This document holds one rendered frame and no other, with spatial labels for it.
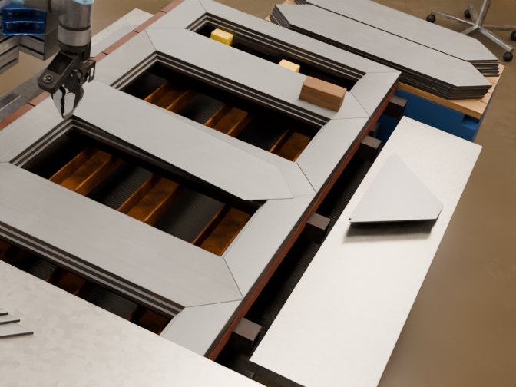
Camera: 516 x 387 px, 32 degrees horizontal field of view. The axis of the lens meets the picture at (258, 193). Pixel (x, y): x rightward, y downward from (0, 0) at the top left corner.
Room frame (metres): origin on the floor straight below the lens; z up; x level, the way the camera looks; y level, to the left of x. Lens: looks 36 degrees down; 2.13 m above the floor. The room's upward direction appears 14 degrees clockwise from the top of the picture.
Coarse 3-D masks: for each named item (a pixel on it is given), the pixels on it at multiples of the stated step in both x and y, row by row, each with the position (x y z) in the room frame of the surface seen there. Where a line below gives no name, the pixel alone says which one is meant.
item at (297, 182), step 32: (256, 32) 2.57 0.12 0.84; (160, 64) 2.28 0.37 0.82; (192, 64) 2.27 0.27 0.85; (320, 64) 2.50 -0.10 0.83; (256, 96) 2.20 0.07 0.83; (64, 128) 1.83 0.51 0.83; (96, 128) 1.85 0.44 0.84; (320, 128) 2.14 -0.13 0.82; (32, 160) 1.69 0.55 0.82; (160, 160) 1.79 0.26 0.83; (288, 160) 1.90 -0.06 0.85; (224, 192) 1.74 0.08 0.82; (320, 192) 1.83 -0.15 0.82; (0, 224) 1.41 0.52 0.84; (64, 256) 1.37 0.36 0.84; (128, 288) 1.32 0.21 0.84
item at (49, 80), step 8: (56, 56) 1.76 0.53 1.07; (64, 56) 1.76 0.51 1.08; (72, 56) 1.77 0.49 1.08; (48, 64) 1.74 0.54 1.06; (56, 64) 1.74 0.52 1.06; (64, 64) 1.74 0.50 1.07; (72, 64) 1.75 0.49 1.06; (48, 72) 1.72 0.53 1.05; (56, 72) 1.72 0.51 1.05; (64, 72) 1.73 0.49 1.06; (40, 80) 1.70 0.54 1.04; (48, 80) 1.70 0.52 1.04; (56, 80) 1.70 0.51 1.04; (48, 88) 1.68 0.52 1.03; (56, 88) 1.70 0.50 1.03
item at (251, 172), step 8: (248, 160) 1.85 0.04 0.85; (256, 160) 1.86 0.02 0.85; (264, 160) 1.87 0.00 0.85; (240, 168) 1.81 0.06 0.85; (248, 168) 1.82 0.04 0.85; (256, 168) 1.83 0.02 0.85; (264, 168) 1.84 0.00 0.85; (272, 168) 1.85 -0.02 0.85; (232, 176) 1.77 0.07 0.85; (240, 176) 1.78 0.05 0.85; (248, 176) 1.79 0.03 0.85; (256, 176) 1.80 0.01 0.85; (264, 176) 1.81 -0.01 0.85; (216, 184) 1.72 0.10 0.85; (224, 184) 1.73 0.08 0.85; (232, 184) 1.74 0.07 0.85; (240, 184) 1.75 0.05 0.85; (248, 184) 1.75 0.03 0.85; (256, 184) 1.76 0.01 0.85; (232, 192) 1.71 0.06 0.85; (240, 192) 1.72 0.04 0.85; (248, 192) 1.72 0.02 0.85
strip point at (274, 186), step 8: (272, 176) 1.81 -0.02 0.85; (280, 176) 1.82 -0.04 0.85; (264, 184) 1.77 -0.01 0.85; (272, 184) 1.78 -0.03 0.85; (280, 184) 1.79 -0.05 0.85; (256, 192) 1.73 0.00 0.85; (264, 192) 1.74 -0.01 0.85; (272, 192) 1.75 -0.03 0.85; (280, 192) 1.75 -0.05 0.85; (288, 192) 1.76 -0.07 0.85
